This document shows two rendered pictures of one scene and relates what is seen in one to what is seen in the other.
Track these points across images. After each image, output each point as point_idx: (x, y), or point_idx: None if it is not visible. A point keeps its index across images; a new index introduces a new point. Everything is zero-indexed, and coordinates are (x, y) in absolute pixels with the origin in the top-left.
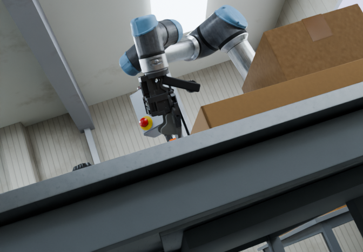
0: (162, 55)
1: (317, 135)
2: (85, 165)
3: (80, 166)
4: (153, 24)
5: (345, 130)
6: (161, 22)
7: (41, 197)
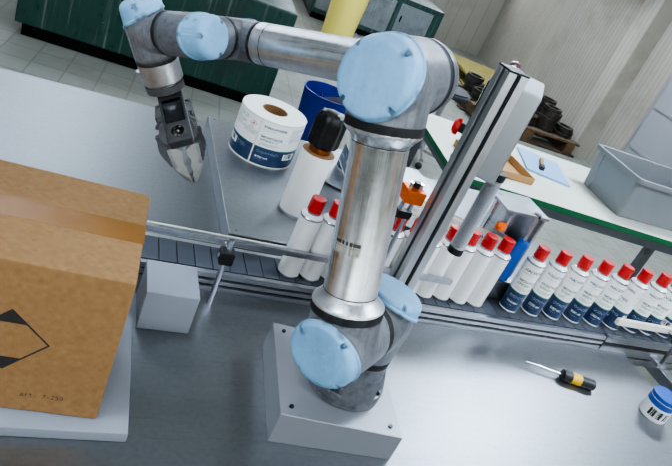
0: (140, 69)
1: None
2: (322, 115)
3: (318, 113)
4: (124, 21)
5: None
6: (159, 20)
7: None
